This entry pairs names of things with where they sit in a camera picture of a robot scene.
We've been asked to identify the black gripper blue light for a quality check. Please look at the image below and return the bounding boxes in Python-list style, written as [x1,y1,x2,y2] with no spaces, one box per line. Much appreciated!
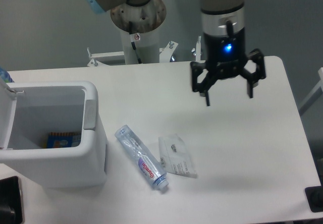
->
[190,29,266,106]

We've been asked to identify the white plastic trash can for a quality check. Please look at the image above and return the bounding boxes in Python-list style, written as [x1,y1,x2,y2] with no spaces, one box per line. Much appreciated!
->
[1,81,107,188]

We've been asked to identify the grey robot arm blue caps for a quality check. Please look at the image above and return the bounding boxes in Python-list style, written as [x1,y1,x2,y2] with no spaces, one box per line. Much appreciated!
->
[86,0,266,97]

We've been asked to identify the clear plastic bag with label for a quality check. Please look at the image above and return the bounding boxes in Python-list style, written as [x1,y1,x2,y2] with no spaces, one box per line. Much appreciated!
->
[158,134,197,178]

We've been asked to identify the clear plastic water bottle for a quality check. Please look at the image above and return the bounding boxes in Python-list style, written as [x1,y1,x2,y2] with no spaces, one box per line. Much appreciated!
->
[115,125,169,192]

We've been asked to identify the black clamp at right edge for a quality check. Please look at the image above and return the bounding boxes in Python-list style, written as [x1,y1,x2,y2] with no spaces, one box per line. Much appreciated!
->
[305,186,322,213]

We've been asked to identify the black clamp at edge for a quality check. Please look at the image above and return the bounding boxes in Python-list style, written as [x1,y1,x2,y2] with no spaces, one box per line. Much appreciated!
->
[305,186,322,213]
[1,176,23,223]

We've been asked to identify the blue orange snack packet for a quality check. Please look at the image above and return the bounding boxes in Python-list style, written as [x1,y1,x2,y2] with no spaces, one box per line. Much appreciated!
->
[45,132,81,148]

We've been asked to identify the blue green patterned object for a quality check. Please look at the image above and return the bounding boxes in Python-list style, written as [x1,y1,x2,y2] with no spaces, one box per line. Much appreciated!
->
[0,68,14,83]

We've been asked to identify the black clamp at left edge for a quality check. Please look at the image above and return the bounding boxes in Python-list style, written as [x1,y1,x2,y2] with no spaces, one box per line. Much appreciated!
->
[1,176,23,223]

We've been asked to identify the white metal base frame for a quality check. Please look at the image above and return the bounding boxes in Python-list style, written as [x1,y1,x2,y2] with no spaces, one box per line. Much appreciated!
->
[86,35,205,68]

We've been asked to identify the white frame at right edge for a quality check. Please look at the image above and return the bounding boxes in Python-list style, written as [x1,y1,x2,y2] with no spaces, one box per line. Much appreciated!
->
[298,67,322,116]

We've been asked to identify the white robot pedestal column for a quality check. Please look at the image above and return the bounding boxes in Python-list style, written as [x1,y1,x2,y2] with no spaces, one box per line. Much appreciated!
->
[120,29,159,65]

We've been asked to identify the black cable on pedestal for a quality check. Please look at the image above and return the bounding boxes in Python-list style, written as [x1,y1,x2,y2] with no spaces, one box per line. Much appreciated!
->
[128,21,142,65]

